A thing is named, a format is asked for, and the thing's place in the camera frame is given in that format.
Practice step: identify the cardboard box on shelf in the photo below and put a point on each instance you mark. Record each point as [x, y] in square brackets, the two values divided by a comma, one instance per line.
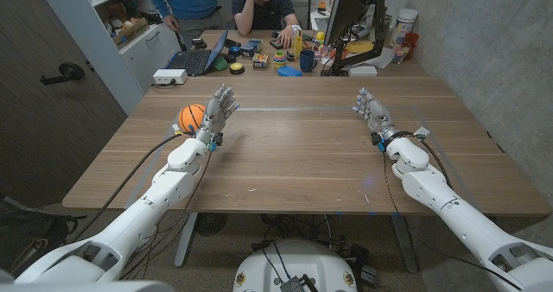
[129, 32]

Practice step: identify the dark blue mug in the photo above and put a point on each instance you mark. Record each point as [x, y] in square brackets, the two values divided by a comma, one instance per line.
[307, 61]

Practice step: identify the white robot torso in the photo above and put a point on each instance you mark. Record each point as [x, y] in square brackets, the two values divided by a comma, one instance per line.
[295, 267]

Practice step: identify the yellow and black round button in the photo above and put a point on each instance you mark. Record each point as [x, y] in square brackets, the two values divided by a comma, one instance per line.
[237, 68]

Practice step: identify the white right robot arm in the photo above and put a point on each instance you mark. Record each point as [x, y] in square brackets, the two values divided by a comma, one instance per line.
[458, 205]

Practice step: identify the blue flat lid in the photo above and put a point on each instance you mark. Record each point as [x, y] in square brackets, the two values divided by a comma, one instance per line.
[289, 71]

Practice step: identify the open black laptop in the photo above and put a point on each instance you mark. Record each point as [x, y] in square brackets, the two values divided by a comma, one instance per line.
[198, 56]

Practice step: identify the green rounded object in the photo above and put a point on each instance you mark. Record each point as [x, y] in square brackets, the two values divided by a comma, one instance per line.
[220, 63]

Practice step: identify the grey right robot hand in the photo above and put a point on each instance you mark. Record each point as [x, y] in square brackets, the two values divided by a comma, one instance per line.
[377, 112]

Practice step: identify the black computer monitor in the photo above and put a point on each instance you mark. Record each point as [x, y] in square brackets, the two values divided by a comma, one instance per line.
[350, 7]

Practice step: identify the red cup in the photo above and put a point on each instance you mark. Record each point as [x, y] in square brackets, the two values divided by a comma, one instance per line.
[410, 43]

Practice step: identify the seated person in dark shirt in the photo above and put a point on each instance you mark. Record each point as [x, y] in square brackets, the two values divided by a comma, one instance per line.
[263, 7]

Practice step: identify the yellow juice carton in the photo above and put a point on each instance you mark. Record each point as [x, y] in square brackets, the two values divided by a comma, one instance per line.
[296, 40]

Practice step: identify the stacked colourful rings toy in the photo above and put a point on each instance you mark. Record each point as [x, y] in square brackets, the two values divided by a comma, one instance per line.
[280, 59]

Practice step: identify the blue snack box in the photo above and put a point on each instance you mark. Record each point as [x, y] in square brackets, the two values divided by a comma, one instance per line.
[251, 47]

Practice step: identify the black bag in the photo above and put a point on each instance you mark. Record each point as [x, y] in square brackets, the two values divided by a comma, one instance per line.
[30, 236]

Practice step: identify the orange mini basketball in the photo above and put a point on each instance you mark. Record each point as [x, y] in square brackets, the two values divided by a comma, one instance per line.
[192, 118]

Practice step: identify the white plastic canister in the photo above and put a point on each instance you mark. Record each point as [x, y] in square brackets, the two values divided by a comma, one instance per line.
[403, 26]

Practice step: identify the white power strip box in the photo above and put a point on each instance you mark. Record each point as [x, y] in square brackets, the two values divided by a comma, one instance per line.
[169, 76]

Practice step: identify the white shelf cabinet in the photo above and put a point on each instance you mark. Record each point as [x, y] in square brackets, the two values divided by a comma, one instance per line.
[112, 37]

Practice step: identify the white flat box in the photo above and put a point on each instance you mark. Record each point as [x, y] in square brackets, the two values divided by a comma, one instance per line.
[363, 71]

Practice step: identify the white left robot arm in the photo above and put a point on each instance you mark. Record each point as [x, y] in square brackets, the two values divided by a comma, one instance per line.
[142, 214]

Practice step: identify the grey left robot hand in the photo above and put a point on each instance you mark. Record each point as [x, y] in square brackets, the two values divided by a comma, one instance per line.
[216, 110]

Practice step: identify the black monitor stand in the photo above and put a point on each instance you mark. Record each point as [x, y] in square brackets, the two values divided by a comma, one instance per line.
[367, 41]

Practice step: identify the person in blue sweater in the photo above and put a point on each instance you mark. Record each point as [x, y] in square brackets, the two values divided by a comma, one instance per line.
[186, 2]

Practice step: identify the small colourful box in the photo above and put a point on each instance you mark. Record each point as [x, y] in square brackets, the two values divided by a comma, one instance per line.
[260, 61]

